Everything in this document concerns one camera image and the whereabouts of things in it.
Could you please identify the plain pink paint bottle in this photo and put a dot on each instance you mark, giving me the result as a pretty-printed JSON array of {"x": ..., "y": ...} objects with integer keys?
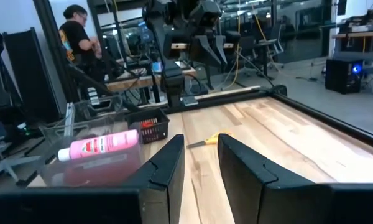
[{"x": 102, "y": 144}]

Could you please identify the smoky clear plastic bin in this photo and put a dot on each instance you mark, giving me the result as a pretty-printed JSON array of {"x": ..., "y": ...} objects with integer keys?
[{"x": 90, "y": 174}]

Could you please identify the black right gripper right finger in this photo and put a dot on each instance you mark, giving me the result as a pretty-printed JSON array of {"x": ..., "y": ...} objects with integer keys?
[{"x": 251, "y": 186}]

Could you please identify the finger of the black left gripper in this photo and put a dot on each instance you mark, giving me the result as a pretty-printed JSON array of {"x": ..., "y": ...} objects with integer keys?
[
  {"x": 221, "y": 48},
  {"x": 208, "y": 49}
]

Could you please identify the black slotted plastic basket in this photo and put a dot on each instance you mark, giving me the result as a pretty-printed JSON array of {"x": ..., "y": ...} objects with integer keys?
[{"x": 157, "y": 132}]

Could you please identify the grey chair base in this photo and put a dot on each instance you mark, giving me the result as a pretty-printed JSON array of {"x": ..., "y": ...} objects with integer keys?
[{"x": 9, "y": 163}]

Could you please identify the black upright panel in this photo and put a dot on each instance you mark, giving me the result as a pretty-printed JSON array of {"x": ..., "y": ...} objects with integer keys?
[{"x": 31, "y": 77}]

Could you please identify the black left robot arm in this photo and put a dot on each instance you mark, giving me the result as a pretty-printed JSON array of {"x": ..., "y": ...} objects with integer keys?
[{"x": 171, "y": 77}]

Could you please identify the black computer tower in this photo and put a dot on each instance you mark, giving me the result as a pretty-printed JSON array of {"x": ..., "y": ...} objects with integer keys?
[{"x": 342, "y": 76}]

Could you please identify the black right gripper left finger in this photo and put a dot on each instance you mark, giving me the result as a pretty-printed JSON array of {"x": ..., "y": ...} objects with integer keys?
[{"x": 164, "y": 180}]

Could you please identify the person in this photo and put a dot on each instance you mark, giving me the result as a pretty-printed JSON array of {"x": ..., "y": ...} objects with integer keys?
[{"x": 76, "y": 40}]

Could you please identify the wooden workbench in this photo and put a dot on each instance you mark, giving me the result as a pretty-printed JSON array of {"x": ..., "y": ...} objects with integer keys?
[{"x": 133, "y": 81}]

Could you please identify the large clear plastic tray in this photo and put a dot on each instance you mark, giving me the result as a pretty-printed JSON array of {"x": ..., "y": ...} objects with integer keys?
[{"x": 90, "y": 124}]

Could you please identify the black office chair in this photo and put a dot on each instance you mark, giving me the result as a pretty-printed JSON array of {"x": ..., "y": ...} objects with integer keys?
[{"x": 272, "y": 40}]

